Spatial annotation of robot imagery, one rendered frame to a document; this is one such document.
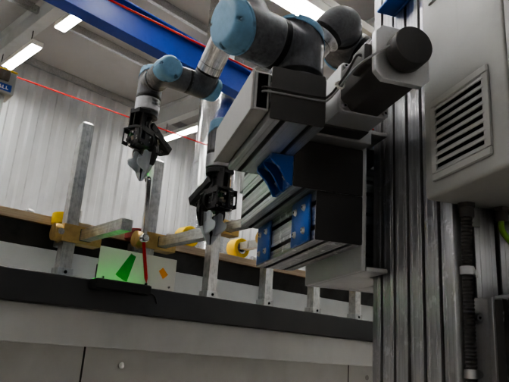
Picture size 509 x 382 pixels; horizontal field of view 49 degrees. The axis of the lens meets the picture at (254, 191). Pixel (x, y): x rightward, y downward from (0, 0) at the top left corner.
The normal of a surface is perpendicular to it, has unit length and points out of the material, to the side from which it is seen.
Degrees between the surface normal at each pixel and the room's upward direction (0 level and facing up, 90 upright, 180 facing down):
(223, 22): 97
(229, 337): 90
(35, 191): 90
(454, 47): 90
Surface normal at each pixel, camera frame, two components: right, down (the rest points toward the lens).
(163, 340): 0.66, -0.18
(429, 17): -0.96, -0.14
